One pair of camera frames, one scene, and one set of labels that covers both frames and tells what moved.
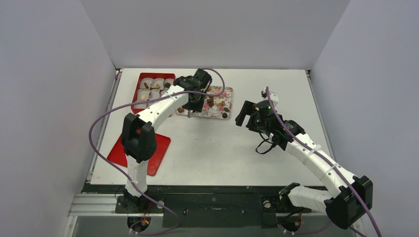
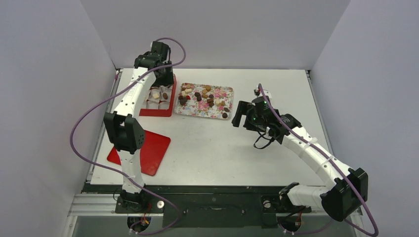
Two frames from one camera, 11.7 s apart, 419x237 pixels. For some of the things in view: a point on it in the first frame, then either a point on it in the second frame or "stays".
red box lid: (117, 154) stays
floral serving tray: (219, 107) stays
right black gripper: (249, 114) stays
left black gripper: (195, 108) → (168, 80)
